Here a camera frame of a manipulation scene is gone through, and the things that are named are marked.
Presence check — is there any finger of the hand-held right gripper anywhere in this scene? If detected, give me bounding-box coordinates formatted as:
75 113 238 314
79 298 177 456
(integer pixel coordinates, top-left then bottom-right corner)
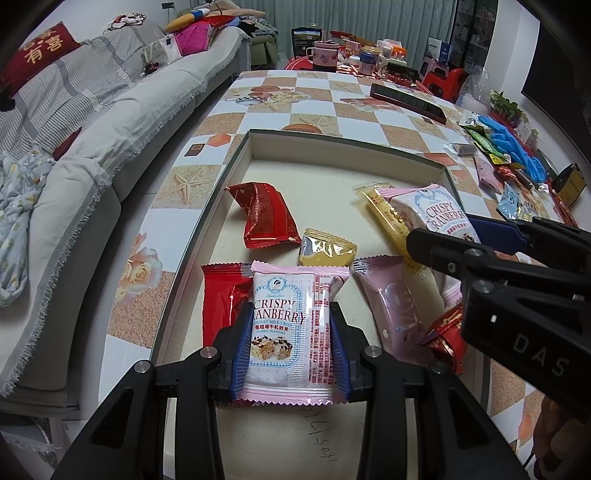
466 215 591 274
405 227 520 289

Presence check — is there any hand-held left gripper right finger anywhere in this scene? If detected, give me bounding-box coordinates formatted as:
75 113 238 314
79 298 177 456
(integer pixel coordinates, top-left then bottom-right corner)
329 300 527 480

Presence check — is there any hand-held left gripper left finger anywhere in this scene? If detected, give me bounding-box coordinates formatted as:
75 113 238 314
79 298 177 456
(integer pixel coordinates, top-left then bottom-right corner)
51 300 252 480

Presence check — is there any white pink snack packet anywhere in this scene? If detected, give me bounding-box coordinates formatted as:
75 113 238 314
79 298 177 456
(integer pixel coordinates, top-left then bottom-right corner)
231 261 350 407
375 184 483 259

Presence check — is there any pale yellow snack packet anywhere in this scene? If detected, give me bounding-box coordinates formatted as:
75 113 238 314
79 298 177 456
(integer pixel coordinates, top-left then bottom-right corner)
353 182 416 259

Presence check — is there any dark red snack packet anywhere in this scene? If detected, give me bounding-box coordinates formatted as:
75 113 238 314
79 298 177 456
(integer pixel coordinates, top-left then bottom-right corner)
418 302 469 374
202 262 254 342
225 181 302 250

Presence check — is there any long mauve snack packet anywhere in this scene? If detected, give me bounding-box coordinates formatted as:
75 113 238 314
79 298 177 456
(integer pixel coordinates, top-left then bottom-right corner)
353 255 451 365

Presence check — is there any gold snack packet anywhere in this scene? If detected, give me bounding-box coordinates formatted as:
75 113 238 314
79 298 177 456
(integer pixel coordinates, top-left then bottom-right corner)
298 227 358 268

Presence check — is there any grey-green cardboard box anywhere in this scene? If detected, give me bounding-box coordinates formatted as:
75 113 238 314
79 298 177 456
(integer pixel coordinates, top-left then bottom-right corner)
148 129 492 480

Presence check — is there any person's right hand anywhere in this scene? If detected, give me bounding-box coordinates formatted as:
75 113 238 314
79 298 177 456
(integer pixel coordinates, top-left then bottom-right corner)
536 396 591 480

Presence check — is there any light blue snack packet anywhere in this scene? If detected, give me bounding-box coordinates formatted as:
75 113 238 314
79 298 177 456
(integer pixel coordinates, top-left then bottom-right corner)
496 181 525 221

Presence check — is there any short pink snack packet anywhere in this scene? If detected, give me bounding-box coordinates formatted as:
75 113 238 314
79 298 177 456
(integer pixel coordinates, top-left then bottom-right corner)
475 154 504 192

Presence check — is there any blue nitrile glove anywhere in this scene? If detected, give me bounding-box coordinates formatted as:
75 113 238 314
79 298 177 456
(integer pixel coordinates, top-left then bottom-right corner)
478 115 522 148
503 138 548 183

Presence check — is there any yellow black paper bag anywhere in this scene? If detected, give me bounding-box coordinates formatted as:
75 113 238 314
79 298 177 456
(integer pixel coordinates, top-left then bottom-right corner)
551 162 588 208

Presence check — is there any green snack packet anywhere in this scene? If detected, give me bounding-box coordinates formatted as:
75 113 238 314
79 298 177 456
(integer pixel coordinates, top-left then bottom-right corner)
464 124 499 153

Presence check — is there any potted green plant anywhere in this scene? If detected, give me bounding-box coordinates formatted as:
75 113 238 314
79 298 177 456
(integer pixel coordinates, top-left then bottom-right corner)
489 90 525 123

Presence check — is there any clear plastic bag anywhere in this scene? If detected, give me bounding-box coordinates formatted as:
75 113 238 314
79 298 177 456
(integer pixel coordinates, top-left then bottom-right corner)
457 67 490 112

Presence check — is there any dark flat case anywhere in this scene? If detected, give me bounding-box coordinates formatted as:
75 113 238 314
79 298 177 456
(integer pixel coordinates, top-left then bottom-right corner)
369 83 448 124

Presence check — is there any red plastic stool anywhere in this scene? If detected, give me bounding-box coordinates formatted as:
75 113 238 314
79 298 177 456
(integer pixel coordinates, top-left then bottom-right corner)
422 67 467 102

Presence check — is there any black television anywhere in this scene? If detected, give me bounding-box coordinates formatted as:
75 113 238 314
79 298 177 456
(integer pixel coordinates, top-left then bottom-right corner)
521 18 591 139

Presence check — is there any pink plastic stool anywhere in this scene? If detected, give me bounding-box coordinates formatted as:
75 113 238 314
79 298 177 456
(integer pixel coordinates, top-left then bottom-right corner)
422 55 451 77

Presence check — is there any black case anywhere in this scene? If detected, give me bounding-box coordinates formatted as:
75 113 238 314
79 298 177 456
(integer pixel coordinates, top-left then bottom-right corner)
385 65 421 84

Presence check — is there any blue white box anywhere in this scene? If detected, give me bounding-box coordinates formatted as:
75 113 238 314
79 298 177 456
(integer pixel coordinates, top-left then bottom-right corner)
427 37 451 65

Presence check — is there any blue tin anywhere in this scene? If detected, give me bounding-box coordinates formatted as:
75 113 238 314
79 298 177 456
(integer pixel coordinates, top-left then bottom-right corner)
359 45 382 75

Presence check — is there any glass display cabinet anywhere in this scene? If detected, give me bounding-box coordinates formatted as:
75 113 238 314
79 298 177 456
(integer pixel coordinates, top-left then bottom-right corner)
450 0 499 65

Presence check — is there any white orange box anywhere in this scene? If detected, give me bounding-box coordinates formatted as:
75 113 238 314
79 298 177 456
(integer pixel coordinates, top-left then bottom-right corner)
376 39 409 58

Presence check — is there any pink mug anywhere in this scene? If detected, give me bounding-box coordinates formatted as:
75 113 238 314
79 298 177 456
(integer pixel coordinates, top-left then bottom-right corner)
305 41 340 70

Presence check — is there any grey-green curtain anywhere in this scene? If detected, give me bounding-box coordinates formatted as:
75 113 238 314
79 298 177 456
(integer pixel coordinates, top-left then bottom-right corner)
217 0 476 51

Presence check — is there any black printed box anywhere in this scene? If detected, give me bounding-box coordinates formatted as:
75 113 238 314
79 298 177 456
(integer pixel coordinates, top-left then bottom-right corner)
291 27 324 58

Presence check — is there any sofa with grey striped cover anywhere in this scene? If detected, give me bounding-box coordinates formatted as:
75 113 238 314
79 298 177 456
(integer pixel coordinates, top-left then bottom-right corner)
0 23 252 411

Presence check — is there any light blue floral blanket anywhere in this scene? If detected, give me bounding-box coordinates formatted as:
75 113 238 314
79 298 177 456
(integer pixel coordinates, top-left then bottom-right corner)
0 152 58 308

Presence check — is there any dark red cushion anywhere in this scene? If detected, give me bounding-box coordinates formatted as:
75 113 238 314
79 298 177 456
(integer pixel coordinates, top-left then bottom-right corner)
53 129 84 160

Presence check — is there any pile of clothes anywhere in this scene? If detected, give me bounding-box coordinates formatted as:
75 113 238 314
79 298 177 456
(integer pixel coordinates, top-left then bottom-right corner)
203 0 278 38

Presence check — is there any pink garment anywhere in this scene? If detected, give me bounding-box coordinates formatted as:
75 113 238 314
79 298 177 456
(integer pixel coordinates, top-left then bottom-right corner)
178 23 213 56

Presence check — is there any yellow blue bolster pillow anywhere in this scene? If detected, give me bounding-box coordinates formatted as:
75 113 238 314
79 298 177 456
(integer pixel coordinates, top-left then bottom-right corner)
164 9 211 34

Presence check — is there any white red patterned cloth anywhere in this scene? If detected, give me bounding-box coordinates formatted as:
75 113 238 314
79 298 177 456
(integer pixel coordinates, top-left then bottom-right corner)
104 14 146 32

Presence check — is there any red cushion with gold characters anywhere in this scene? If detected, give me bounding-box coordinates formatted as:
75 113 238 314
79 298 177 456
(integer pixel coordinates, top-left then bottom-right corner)
0 22 81 95

